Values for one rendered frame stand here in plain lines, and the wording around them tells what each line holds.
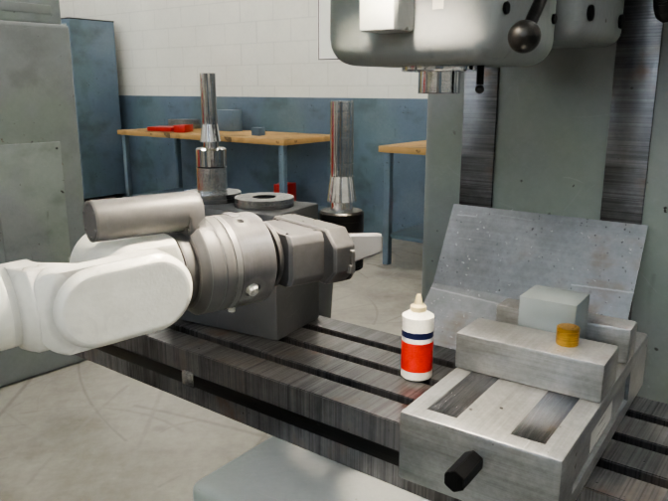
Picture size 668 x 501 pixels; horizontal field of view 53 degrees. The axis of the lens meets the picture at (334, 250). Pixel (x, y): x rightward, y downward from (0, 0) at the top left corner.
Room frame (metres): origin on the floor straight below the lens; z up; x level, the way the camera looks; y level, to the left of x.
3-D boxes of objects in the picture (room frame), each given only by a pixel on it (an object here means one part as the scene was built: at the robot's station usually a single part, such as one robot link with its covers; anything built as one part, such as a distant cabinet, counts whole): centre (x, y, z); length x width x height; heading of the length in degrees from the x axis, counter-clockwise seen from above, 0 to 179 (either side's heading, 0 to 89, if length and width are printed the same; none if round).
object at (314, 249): (0.64, 0.06, 1.13); 0.13 x 0.12 x 0.10; 38
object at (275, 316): (1.02, 0.15, 1.03); 0.22 x 0.12 x 0.20; 60
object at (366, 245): (0.67, -0.03, 1.13); 0.06 x 0.02 x 0.03; 128
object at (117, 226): (0.57, 0.16, 1.14); 0.11 x 0.11 x 0.11; 38
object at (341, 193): (0.69, -0.01, 1.22); 0.03 x 0.03 x 0.11
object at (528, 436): (0.66, -0.22, 0.98); 0.35 x 0.15 x 0.11; 145
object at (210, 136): (1.04, 0.19, 1.25); 0.03 x 0.03 x 0.11
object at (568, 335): (0.63, -0.23, 1.05); 0.02 x 0.02 x 0.02
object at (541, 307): (0.69, -0.24, 1.04); 0.06 x 0.05 x 0.06; 55
